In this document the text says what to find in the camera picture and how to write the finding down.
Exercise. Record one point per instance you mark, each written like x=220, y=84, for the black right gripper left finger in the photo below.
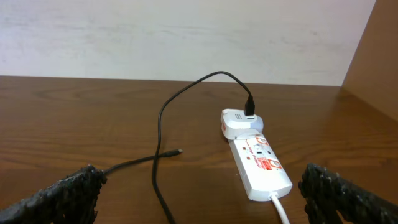
x=70, y=200

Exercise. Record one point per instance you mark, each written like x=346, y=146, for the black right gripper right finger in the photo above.
x=333, y=199

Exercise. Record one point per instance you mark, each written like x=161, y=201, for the white USB charger adapter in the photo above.
x=235, y=125

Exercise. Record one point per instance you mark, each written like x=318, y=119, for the white power strip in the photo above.
x=260, y=170

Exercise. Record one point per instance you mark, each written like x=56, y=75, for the brown wooden side panel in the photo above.
x=372, y=74

